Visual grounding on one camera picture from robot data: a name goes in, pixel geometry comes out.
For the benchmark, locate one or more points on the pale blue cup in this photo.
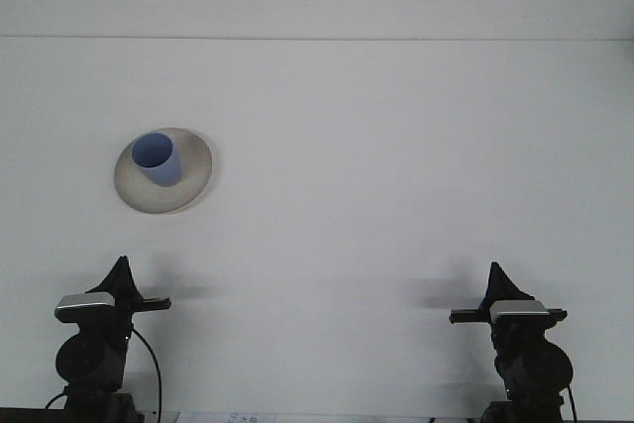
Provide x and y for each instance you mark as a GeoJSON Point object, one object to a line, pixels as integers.
{"type": "Point", "coordinates": [158, 160]}

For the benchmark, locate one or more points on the pale round plate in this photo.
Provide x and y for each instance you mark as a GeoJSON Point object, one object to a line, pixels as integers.
{"type": "Point", "coordinates": [148, 200]}

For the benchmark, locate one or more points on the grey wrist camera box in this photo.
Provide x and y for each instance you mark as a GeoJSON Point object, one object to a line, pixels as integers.
{"type": "Point", "coordinates": [84, 305]}
{"type": "Point", "coordinates": [520, 309]}

